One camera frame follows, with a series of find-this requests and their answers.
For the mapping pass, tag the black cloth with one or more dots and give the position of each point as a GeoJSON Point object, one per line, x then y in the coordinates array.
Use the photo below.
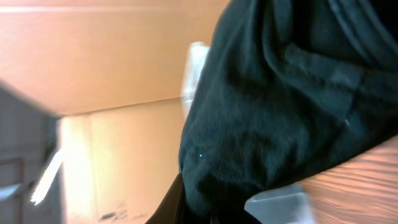
{"type": "Point", "coordinates": [289, 89]}

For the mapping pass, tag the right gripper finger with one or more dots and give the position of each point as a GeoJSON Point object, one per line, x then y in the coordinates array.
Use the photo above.
{"type": "Point", "coordinates": [172, 207]}

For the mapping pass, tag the clear plastic storage container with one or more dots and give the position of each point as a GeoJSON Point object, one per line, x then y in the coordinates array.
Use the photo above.
{"type": "Point", "coordinates": [286, 205]}

